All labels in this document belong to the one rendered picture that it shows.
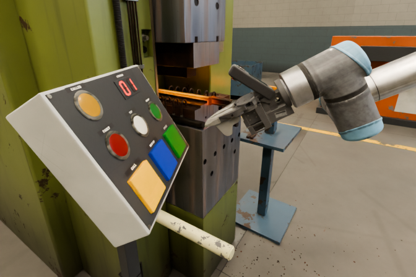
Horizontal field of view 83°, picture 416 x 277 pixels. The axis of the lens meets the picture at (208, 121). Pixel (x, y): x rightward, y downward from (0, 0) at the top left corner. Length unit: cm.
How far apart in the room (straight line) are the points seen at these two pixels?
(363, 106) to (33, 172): 125
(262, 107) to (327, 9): 795
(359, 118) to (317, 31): 789
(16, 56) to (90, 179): 84
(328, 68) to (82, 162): 49
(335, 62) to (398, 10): 784
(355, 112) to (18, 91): 115
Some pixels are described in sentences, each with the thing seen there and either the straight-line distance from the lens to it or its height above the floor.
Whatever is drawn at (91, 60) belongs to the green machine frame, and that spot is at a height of 120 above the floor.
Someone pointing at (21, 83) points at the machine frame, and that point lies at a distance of 120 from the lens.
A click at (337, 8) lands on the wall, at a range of 842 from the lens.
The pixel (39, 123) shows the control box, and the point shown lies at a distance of 42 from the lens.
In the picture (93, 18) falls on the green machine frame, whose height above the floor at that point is 132.
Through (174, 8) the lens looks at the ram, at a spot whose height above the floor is 136.
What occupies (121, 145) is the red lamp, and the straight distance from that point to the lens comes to 45.
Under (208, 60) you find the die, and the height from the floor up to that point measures 117.
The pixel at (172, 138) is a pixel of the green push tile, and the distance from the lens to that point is 62.
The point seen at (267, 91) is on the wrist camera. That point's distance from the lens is 55.
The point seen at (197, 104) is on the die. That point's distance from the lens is 102.
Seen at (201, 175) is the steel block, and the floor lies 70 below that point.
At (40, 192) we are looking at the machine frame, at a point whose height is 60.
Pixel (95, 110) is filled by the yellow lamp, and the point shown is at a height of 115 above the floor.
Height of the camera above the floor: 128
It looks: 20 degrees down
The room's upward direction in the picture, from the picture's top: straight up
